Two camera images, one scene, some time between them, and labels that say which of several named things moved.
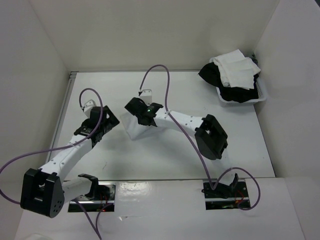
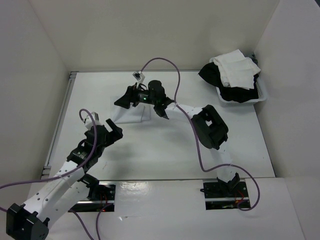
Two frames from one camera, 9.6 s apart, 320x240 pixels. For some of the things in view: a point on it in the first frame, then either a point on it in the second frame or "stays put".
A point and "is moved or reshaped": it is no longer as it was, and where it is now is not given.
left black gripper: [111, 121] → [116, 131]
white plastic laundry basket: [262, 95] stays put
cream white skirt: [236, 71] stays put
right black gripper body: [139, 118] → [143, 96]
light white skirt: [135, 130] is moved or reshaped
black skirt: [211, 73] stays put
